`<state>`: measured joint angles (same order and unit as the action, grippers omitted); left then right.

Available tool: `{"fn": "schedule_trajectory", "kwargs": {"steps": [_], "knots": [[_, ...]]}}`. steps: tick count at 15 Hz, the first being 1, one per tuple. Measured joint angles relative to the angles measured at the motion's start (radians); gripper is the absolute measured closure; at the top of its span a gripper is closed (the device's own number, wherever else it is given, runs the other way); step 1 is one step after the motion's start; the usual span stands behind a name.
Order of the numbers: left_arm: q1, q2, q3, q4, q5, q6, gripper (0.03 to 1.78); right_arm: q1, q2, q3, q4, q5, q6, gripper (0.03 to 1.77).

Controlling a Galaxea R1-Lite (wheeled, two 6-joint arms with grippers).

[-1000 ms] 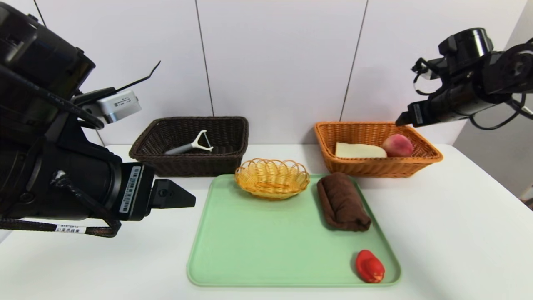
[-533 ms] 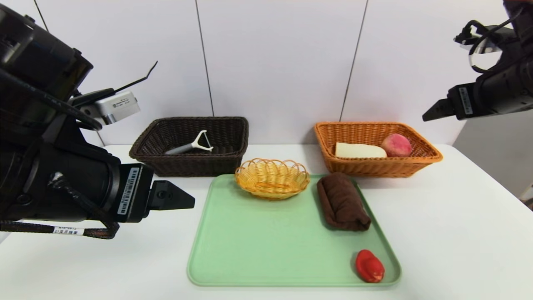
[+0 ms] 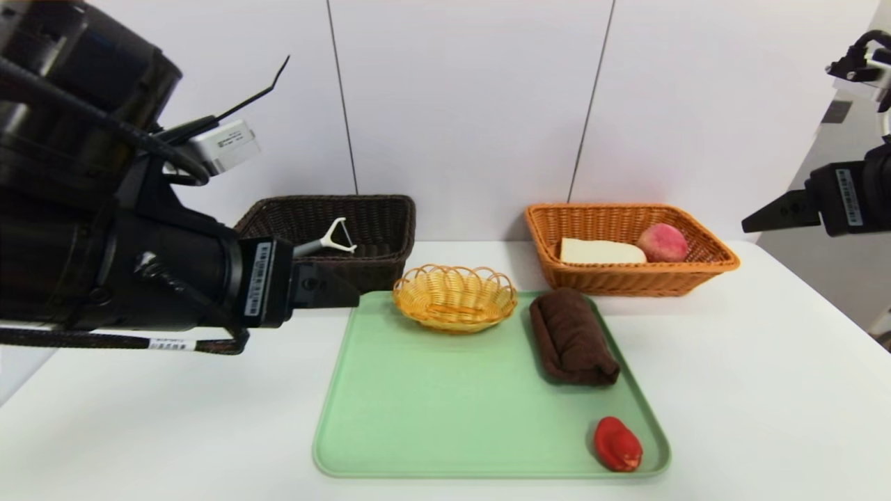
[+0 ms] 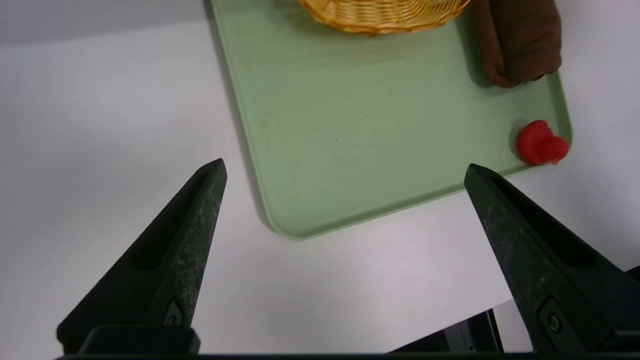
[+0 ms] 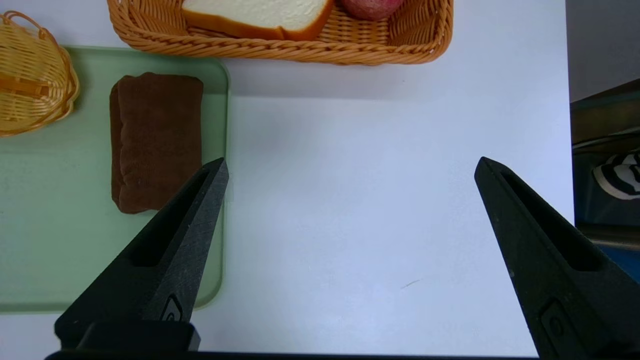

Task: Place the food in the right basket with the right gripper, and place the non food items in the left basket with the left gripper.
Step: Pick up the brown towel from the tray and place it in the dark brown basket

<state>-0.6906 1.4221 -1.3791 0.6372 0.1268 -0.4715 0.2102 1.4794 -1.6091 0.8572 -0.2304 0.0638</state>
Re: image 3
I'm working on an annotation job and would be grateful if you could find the black right camera cable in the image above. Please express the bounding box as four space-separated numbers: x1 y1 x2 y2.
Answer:
846 29 891 77

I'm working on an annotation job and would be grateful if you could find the brown towel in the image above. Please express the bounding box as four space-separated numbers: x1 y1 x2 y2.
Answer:
529 287 622 388

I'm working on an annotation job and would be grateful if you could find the white peeler with grey handle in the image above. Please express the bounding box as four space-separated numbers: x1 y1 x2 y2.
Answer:
292 217 358 260

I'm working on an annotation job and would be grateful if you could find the black zip tie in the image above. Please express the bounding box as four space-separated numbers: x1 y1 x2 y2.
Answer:
216 56 291 122

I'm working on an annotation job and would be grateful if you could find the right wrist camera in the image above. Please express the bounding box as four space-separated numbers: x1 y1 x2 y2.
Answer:
826 52 891 100

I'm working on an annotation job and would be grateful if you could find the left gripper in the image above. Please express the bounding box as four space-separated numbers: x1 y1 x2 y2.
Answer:
139 215 361 332

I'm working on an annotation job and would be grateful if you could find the orange wicker basket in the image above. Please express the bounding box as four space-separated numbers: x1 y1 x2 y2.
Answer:
524 202 741 298

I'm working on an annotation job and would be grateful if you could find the red tomato piece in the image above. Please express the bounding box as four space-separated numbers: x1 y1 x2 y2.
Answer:
594 417 644 473

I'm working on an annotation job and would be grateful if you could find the pink peach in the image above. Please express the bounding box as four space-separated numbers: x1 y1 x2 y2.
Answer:
636 223 690 263

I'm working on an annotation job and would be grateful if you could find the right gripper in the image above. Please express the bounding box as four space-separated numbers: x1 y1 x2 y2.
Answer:
741 143 891 237

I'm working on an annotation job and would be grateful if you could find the white bread slice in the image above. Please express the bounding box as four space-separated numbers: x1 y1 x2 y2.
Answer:
559 238 648 265

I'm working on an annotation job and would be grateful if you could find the dark brown wicker basket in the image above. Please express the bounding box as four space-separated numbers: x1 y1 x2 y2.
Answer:
233 195 417 293

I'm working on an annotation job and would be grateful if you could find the light green plastic tray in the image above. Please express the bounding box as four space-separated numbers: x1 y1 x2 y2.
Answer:
313 290 672 479

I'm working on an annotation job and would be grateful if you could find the small round yellow wicker basket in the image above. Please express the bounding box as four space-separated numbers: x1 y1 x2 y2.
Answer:
393 264 518 335

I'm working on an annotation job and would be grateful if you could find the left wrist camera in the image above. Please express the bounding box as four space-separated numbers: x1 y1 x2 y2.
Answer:
188 120 262 176

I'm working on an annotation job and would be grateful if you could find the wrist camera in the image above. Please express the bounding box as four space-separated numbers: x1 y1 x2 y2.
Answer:
188 120 262 176
826 52 891 100

